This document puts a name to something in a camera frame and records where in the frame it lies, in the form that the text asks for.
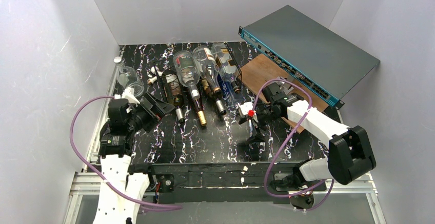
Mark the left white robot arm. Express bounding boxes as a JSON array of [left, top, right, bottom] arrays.
[[93, 93, 175, 223]]

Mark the teal network switch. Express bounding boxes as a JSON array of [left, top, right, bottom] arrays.
[[239, 5, 380, 110]]

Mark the grey metal bracket stand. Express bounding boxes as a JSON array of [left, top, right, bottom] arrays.
[[277, 76, 294, 94]]

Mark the clear bottle brown neck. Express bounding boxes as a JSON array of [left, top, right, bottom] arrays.
[[192, 46, 220, 88]]

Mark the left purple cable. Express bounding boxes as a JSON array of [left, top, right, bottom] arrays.
[[69, 95, 184, 213]]

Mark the brown wooden board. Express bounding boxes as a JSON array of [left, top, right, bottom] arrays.
[[241, 54, 347, 140]]

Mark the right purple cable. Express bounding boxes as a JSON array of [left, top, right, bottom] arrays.
[[253, 78, 334, 213]]

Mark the dark wine bottle silver cap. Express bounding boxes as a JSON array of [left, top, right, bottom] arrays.
[[162, 69, 185, 125]]

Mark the clear bottle red label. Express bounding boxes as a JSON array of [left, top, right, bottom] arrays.
[[113, 56, 145, 97]]

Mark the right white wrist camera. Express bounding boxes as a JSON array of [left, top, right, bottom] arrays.
[[238, 102, 255, 125]]

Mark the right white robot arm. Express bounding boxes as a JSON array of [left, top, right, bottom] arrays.
[[238, 82, 377, 189]]

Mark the black wire wine rack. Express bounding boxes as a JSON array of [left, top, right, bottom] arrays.
[[172, 42, 242, 113]]

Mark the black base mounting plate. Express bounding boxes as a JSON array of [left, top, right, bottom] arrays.
[[112, 161, 347, 205]]

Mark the purple cable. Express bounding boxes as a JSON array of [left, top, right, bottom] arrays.
[[253, 78, 334, 213], [69, 95, 184, 213]]

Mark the clear bottle dark label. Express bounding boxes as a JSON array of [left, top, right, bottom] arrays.
[[173, 51, 200, 100]]

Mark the blue label clear bottle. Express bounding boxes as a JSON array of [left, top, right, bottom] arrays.
[[218, 74, 244, 111]]

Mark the dark wine bottle gold cap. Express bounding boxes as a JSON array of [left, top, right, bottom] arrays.
[[184, 87, 207, 127]]

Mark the clear bottle gold label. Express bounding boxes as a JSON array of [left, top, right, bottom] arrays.
[[211, 42, 242, 94]]

